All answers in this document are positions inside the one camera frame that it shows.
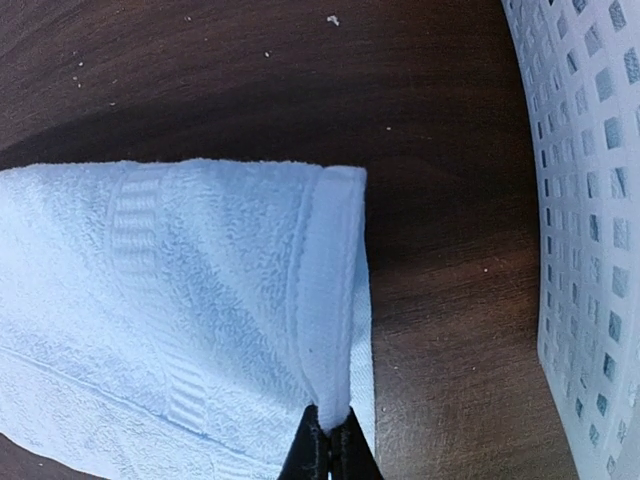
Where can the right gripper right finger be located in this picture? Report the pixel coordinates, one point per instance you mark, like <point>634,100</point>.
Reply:
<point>350,455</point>

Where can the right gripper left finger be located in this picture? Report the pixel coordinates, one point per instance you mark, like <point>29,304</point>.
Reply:
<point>308,456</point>

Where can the light blue towel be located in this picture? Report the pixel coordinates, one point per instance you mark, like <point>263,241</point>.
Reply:
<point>174,320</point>

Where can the white plastic basket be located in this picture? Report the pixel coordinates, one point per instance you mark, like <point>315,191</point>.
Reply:
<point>579,62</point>

